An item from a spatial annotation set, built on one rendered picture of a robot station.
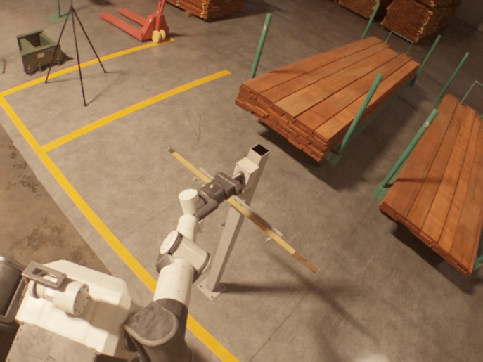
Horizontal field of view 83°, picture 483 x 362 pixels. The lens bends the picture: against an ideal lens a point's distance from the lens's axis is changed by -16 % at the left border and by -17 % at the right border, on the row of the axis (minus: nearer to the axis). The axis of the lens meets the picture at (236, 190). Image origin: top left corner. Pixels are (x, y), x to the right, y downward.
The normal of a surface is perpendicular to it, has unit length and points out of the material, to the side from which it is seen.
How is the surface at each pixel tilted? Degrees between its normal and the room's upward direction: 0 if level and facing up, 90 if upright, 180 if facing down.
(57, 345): 12
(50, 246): 0
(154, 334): 27
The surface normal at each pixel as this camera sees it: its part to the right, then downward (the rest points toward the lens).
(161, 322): -0.13, -0.86
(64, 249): 0.21, -0.65
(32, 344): 0.09, -0.51
